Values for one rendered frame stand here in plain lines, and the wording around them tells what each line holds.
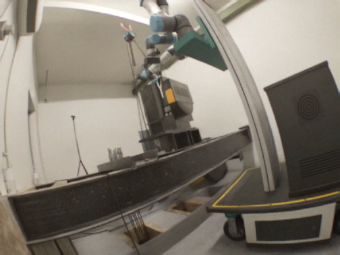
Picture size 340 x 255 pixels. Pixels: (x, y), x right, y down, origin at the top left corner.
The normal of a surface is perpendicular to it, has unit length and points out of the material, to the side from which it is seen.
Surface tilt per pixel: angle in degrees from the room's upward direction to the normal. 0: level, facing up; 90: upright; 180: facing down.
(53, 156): 90
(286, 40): 90
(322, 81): 90
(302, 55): 90
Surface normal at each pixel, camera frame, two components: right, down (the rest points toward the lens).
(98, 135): 0.63, -0.28
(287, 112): -0.71, 0.11
